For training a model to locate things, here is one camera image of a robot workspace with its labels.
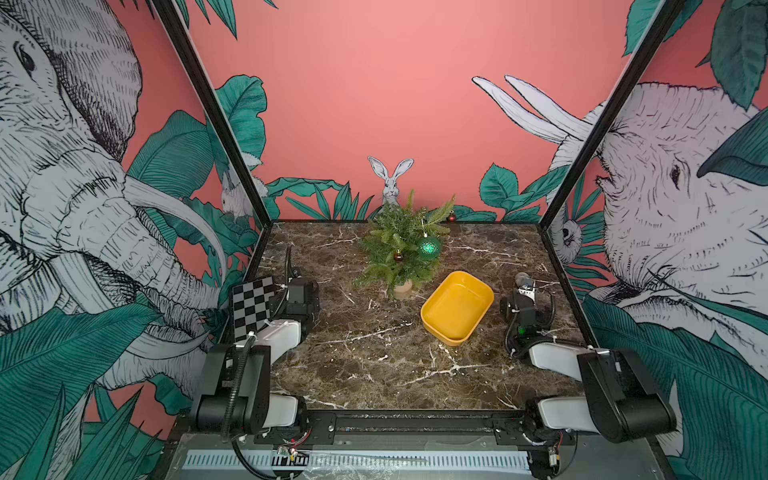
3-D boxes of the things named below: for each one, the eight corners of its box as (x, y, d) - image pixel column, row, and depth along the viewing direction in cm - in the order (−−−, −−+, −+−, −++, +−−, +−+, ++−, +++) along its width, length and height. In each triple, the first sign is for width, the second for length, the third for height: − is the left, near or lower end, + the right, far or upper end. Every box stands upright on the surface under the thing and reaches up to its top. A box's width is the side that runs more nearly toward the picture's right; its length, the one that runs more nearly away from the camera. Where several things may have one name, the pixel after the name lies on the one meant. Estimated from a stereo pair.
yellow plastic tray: (412, 324, 95) (413, 315, 90) (451, 275, 107) (454, 265, 102) (458, 357, 88) (462, 349, 83) (494, 301, 101) (500, 291, 96)
